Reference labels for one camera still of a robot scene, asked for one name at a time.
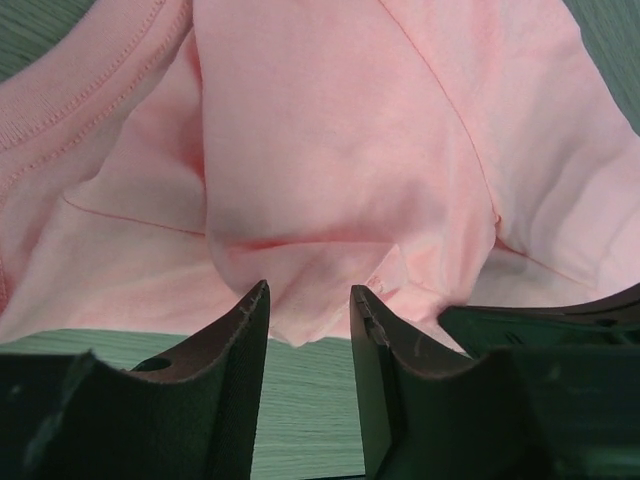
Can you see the light pink t shirt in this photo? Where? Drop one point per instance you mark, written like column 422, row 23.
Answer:
column 167, row 155

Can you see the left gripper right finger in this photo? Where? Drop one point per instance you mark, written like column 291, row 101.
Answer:
column 541, row 393

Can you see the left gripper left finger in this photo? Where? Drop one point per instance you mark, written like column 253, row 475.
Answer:
column 189, row 412

